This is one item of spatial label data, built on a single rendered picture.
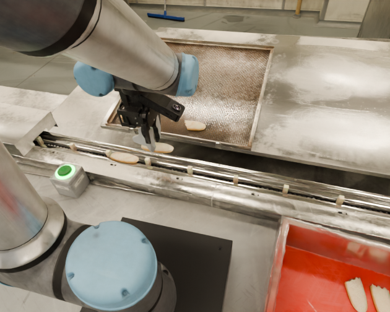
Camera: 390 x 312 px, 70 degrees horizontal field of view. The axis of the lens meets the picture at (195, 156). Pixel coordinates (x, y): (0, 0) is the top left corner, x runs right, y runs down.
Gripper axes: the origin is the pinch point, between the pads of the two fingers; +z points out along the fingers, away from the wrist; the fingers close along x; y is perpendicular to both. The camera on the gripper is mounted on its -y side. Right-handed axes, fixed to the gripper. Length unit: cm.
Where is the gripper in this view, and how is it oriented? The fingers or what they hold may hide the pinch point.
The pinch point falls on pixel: (156, 143)
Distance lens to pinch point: 81.9
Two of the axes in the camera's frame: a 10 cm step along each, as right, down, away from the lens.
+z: 0.7, 6.9, 7.2
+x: -2.4, 7.1, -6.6
